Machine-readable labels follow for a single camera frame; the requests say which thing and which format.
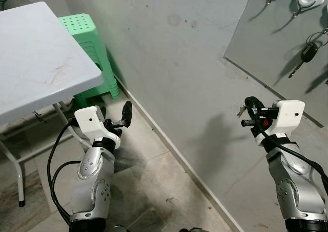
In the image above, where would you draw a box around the silver keys bunch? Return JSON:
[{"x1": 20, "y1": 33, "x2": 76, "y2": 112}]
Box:
[{"x1": 236, "y1": 104, "x2": 248, "y2": 118}]

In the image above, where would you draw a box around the grey hook board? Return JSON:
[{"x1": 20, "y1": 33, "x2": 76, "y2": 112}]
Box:
[{"x1": 224, "y1": 0, "x2": 328, "y2": 127}]

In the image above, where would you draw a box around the green plastic stool stack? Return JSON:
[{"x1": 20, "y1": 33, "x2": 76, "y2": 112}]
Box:
[{"x1": 57, "y1": 14, "x2": 121, "y2": 108}]

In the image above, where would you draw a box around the large white plastic table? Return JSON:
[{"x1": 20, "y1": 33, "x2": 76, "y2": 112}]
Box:
[{"x1": 0, "y1": 1, "x2": 105, "y2": 208}]

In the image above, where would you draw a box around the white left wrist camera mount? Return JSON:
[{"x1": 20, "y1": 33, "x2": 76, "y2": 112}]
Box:
[{"x1": 74, "y1": 106, "x2": 122, "y2": 150}]

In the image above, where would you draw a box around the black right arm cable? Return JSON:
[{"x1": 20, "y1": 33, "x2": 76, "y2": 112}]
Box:
[{"x1": 254, "y1": 124, "x2": 328, "y2": 192}]

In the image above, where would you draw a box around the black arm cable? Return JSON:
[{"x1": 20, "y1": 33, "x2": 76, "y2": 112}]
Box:
[
  {"x1": 254, "y1": 124, "x2": 328, "y2": 192},
  {"x1": 47, "y1": 118, "x2": 86, "y2": 225}
]

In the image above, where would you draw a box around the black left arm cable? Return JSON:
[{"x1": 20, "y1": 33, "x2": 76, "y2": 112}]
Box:
[{"x1": 47, "y1": 118, "x2": 86, "y2": 225}]

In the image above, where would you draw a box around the black car key with ring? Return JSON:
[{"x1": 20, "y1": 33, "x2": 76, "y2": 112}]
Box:
[{"x1": 288, "y1": 29, "x2": 328, "y2": 79}]

